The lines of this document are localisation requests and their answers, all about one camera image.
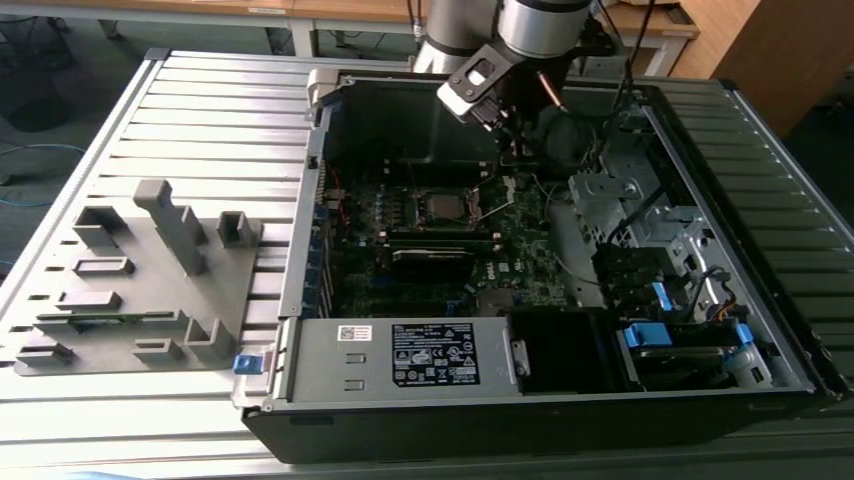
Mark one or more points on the green motherboard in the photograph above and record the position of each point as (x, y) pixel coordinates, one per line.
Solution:
(527, 250)

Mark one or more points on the black power supply label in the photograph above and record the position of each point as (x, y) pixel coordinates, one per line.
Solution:
(433, 350)

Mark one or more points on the white barcode sticker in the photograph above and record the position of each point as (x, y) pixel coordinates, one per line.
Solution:
(353, 333)

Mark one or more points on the grey power supply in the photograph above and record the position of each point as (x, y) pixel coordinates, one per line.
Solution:
(320, 365)

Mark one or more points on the black PC case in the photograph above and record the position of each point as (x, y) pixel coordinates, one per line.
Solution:
(467, 430)

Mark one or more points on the black hard disk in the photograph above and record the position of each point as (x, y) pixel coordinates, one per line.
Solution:
(680, 357)

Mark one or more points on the metal CPU socket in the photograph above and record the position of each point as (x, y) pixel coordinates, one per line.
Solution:
(418, 210)

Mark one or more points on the silver CPU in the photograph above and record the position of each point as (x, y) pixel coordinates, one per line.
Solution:
(447, 207)

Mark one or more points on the black graphics card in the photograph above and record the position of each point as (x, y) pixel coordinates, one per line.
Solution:
(429, 267)

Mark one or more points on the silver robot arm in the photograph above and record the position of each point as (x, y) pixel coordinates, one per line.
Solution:
(540, 25)

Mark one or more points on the wooden cabinet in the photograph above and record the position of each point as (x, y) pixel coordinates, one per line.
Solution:
(787, 50)

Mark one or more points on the grey parts rack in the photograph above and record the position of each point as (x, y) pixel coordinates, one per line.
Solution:
(153, 300)

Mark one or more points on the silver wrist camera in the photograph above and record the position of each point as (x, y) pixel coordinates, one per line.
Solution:
(460, 105)

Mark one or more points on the metal disk bay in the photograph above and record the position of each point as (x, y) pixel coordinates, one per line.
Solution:
(593, 195)

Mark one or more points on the blue plastic clip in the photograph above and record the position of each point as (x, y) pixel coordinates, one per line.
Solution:
(659, 295)
(741, 332)

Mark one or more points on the silver chipset heatsink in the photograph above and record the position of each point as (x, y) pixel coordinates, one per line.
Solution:
(496, 301)

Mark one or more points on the blue disk carrier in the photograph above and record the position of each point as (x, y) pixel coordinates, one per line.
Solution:
(647, 335)

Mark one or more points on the blue case latch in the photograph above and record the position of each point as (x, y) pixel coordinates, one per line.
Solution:
(248, 365)

